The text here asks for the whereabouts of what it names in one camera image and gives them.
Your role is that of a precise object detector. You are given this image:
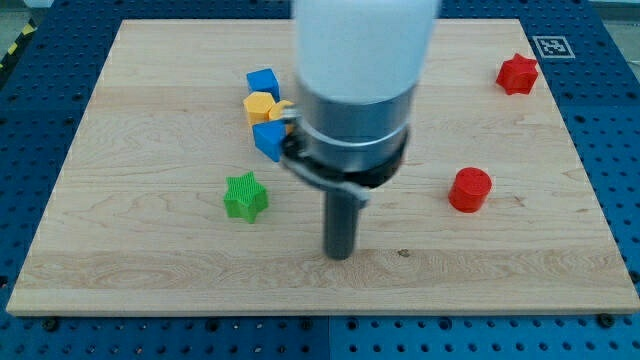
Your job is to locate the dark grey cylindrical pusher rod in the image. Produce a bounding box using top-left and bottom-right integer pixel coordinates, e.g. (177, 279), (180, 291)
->
(323, 192), (360, 260)

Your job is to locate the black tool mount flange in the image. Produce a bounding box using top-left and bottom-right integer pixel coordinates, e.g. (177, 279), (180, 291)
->
(280, 132), (408, 189)

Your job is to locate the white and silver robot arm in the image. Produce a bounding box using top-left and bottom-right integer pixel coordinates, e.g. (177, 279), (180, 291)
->
(281, 0), (441, 260)

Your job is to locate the green star block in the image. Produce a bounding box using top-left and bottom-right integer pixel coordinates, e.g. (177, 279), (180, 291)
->
(223, 171), (269, 224)

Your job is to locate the red star block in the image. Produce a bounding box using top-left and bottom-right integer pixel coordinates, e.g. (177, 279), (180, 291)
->
(496, 53), (539, 95)

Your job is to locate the red cylinder block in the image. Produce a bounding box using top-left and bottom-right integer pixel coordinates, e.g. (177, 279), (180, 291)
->
(448, 167), (492, 213)

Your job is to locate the blue triangular block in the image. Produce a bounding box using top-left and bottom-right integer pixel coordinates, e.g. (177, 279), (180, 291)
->
(252, 120), (286, 162)

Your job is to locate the yellow round block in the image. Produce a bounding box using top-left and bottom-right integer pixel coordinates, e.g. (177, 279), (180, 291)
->
(268, 100), (295, 121)

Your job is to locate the yellow hexagon block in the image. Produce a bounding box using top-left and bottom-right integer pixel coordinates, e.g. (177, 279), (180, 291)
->
(243, 91), (276, 126)

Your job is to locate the blue cube block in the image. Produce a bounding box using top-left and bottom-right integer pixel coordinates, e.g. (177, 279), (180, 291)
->
(246, 68), (280, 102)

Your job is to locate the light wooden board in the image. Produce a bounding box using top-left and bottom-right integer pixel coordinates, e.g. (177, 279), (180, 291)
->
(7, 20), (639, 317)

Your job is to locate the white fiducial marker tag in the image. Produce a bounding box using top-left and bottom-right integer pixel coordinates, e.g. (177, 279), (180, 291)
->
(532, 35), (575, 60)

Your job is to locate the yellow black hazard tape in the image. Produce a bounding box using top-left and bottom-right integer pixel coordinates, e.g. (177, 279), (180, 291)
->
(1, 18), (38, 73)

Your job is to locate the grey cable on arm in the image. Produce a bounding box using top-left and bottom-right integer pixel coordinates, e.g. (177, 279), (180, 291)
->
(279, 107), (371, 205)

